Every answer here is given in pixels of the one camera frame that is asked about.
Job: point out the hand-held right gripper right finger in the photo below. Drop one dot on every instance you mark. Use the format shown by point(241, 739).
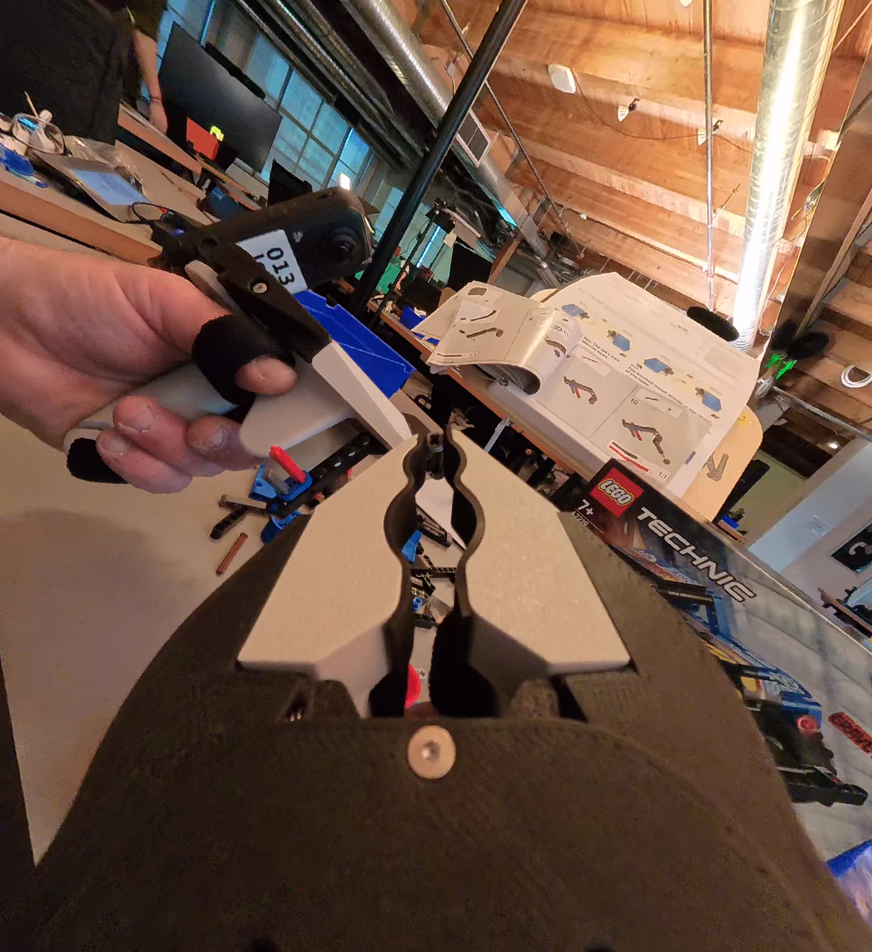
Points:
point(547, 595)

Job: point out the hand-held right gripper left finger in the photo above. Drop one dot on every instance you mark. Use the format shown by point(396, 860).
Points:
point(317, 595)

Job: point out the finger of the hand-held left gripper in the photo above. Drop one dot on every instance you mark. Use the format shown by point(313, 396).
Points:
point(361, 394)

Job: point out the black toy pin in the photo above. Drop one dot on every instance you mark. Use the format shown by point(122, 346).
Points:
point(436, 454)

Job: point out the grey work desk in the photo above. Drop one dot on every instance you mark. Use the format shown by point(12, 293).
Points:
point(49, 201)

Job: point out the person's left hand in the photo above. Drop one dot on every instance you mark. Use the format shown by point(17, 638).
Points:
point(49, 327)

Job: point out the blue plastic bin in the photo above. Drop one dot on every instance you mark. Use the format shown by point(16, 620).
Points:
point(361, 342)

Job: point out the brown toy axle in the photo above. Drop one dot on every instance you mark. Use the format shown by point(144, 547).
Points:
point(232, 553)

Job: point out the blue flat toy panel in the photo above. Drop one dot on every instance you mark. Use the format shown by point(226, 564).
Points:
point(410, 547)

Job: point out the short black toy beam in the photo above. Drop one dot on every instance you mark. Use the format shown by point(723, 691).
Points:
point(229, 520)

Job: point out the red toy wheel rim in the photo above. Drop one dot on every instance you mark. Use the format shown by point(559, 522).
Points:
point(413, 688)

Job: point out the black pole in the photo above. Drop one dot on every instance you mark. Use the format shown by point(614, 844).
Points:
point(436, 156)

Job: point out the black monitor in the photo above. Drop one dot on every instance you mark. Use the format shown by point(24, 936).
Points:
point(213, 97)

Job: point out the tablet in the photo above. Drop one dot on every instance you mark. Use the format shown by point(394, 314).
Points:
point(101, 186)

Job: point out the pale booklet stand board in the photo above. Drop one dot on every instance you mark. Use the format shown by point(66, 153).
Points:
point(733, 461)

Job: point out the instruction booklet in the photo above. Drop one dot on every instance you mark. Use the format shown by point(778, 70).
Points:
point(629, 372)

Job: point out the black toy truck box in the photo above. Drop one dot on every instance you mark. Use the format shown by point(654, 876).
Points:
point(778, 669)

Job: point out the silver ventilation duct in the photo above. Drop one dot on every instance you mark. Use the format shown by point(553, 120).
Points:
point(413, 67)
point(785, 149)

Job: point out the dark wall sign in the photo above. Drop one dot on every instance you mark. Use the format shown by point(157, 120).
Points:
point(867, 547)

